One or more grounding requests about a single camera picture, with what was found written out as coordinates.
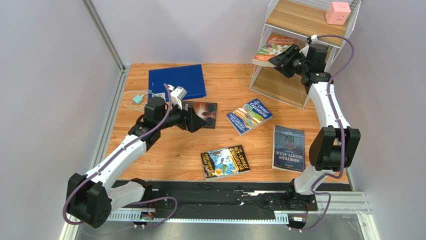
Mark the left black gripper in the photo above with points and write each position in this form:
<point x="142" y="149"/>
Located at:
<point x="189" y="121"/>

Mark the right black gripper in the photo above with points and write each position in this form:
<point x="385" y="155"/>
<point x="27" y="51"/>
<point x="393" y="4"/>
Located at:
<point x="287" y="62"/>

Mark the orange 78-Storey Treehouse book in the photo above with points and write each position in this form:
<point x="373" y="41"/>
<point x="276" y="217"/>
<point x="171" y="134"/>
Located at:
<point x="273" y="46"/>

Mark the black 169-Storey Treehouse book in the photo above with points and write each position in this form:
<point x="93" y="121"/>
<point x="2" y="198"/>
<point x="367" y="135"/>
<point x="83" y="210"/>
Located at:
<point x="224" y="162"/>

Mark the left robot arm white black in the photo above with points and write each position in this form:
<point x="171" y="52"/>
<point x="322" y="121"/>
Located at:
<point x="91" y="197"/>

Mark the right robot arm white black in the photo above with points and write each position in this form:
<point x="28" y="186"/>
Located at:
<point x="335" y="145"/>

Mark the Three Days To See book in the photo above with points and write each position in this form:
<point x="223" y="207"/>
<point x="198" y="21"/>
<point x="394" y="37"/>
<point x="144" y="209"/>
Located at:
<point x="205" y="110"/>

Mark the blue file folder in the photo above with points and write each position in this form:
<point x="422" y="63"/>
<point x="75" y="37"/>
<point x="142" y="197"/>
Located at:
<point x="190" y="77"/>

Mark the blue 91-Storey Treehouse book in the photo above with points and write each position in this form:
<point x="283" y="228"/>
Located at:
<point x="249" y="116"/>

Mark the pink cube power socket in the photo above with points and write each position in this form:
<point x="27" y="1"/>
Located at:
<point x="337" y="13"/>

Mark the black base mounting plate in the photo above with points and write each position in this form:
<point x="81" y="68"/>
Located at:
<point x="224" y="201"/>

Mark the Nineteen Eighty-Four book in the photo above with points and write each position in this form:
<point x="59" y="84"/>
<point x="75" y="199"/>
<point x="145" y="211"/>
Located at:
<point x="288" y="152"/>

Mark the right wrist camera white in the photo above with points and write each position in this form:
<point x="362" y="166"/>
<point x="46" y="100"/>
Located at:
<point x="309" y="41"/>

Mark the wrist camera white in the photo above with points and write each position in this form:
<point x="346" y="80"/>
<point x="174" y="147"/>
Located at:
<point x="176" y="95"/>
<point x="309" y="41"/>

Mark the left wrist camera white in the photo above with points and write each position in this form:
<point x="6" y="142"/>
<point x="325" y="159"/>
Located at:
<point x="176" y="95"/>

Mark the teal charger with white cable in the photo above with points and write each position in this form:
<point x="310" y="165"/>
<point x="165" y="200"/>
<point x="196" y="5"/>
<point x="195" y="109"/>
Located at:
<point x="137" y="99"/>

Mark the white wire wooden shelf rack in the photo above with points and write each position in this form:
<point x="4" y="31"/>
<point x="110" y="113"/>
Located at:
<point x="299" y="19"/>

